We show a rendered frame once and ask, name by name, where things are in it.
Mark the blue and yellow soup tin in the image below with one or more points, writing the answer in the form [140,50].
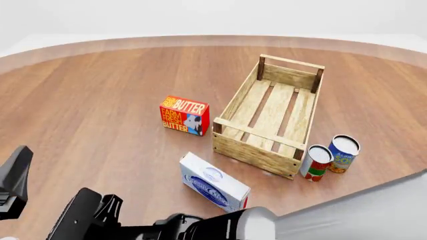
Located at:
[343,157]

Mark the red butter box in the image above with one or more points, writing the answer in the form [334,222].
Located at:
[181,117]

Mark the tin with tomato print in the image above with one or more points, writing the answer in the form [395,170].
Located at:
[315,167]

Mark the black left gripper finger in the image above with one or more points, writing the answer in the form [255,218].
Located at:
[16,172]

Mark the white cream cheese box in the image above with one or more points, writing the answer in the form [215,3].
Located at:
[213,180]

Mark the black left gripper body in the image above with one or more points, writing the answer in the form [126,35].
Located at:
[10,206]

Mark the silver and black right arm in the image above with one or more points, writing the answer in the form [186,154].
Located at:
[253,223]

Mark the wooden slat tray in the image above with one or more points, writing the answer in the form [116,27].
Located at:
[272,110]

